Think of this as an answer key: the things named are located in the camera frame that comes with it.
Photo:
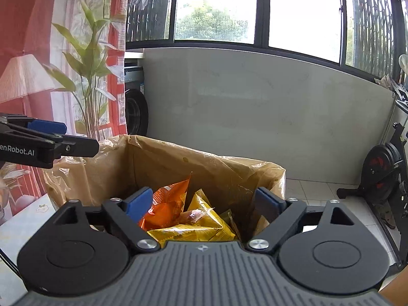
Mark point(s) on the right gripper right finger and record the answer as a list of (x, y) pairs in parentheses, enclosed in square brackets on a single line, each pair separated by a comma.
[(283, 216)]

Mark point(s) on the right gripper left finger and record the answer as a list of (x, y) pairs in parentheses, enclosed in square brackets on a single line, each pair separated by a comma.
[(124, 217)]

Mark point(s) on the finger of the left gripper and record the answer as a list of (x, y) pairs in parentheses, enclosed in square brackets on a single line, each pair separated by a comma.
[(49, 127), (69, 145)]

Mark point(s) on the large cardboard box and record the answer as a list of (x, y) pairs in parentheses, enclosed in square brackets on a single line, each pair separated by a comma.
[(126, 163)]

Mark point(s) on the orange chip bag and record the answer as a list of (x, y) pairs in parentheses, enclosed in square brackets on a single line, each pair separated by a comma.
[(168, 203)]

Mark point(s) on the yellow snack bag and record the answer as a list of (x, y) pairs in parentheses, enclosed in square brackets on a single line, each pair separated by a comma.
[(200, 223)]

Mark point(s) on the red patterned curtain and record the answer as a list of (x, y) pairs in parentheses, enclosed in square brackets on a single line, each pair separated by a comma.
[(63, 61)]

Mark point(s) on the black exercise bike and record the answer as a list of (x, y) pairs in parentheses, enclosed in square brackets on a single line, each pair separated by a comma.
[(383, 186)]

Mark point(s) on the wooden cabinet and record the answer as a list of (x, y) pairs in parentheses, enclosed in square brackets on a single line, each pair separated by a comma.
[(396, 292)]

